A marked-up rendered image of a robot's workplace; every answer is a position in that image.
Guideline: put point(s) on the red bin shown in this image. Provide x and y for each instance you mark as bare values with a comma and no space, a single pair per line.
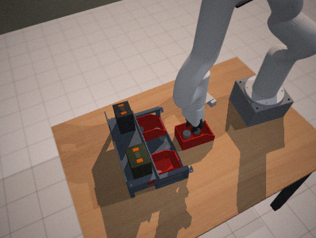
151,123
166,161
206,135

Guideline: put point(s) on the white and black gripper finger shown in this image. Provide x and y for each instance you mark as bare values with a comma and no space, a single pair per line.
194,129
187,123

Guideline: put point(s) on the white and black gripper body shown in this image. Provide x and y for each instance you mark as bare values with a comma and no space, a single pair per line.
194,115

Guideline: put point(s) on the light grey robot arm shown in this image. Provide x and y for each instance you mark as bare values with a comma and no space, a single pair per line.
298,34

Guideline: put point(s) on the dark grey tool case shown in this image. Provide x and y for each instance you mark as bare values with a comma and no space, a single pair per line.
124,117

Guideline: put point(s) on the olive green tool case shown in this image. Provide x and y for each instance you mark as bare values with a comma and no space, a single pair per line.
139,160

